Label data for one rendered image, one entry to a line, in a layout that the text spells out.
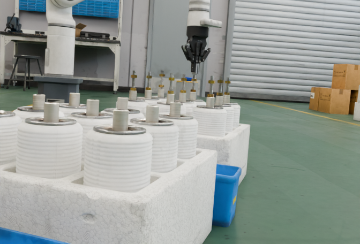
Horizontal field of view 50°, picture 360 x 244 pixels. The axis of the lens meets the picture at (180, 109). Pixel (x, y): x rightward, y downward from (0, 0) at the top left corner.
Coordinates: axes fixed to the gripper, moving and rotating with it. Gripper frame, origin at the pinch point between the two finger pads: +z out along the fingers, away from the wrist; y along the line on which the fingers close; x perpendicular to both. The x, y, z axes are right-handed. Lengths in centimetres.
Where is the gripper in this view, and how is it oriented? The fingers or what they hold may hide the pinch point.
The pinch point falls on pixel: (195, 68)
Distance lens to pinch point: 133.5
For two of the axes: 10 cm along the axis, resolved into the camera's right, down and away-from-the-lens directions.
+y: -7.2, 0.2, -7.0
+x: 7.0, 1.1, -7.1
